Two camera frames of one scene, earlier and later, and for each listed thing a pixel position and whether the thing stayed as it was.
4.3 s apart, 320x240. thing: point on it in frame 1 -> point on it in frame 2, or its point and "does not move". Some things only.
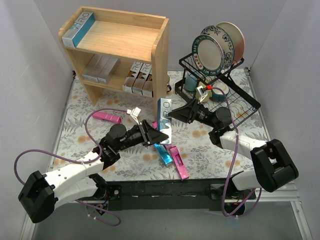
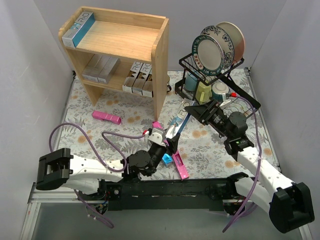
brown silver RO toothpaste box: [147, 88] does not move
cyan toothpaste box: [164, 123] -> [180, 119]
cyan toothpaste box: [164, 153] does not move
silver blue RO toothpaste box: [78, 30] does not move
